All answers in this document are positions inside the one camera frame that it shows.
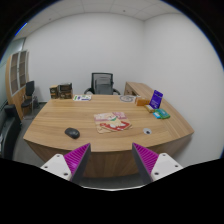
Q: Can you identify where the orange cardboard box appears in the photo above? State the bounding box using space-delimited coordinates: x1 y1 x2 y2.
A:
135 97 150 106

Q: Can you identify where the dark brown box stack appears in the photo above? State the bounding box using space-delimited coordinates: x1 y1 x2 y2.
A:
58 83 73 99

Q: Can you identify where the small yellow box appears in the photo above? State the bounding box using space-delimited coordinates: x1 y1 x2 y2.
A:
145 105 155 113

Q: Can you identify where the wooden glass-door cabinet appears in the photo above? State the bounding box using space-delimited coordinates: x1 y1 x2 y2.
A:
5 50 29 119

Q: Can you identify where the wooden office desk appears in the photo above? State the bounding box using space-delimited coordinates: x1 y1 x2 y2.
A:
22 93 195 179

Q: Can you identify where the white green leaflet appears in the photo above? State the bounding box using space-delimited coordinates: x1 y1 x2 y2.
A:
73 95 92 101

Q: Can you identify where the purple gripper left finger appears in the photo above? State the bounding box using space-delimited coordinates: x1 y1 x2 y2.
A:
42 143 91 184

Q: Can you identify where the colourful illustrated mouse pad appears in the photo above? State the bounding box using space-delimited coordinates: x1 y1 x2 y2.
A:
94 112 132 134

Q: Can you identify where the blue small box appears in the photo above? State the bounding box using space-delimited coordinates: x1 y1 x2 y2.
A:
153 112 161 119

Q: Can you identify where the purple standing card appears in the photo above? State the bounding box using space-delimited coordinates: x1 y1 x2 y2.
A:
149 90 163 109

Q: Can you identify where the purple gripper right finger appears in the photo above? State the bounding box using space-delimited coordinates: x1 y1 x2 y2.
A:
132 143 182 184

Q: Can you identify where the black mesh office chair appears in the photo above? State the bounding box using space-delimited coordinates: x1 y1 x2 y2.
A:
84 72 120 95

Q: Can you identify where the black sofa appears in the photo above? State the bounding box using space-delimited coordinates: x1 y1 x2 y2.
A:
0 104 22 160

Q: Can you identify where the wooden side return desk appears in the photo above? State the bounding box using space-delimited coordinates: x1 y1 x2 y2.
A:
124 82 154 99

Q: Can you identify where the small tan box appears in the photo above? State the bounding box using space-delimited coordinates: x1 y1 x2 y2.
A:
49 85 59 99

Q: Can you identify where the black visitor chair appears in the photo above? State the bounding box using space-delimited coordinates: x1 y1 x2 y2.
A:
21 81 39 110

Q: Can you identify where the desk cable grommet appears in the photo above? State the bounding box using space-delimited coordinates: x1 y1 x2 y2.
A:
143 128 152 135

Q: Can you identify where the black computer mouse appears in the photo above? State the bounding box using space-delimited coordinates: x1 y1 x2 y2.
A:
65 128 80 139

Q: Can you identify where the round patterned coaster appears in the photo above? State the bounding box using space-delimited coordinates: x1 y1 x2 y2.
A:
120 95 136 102

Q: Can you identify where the green flat box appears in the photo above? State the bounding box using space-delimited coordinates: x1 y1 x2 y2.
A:
156 109 170 119

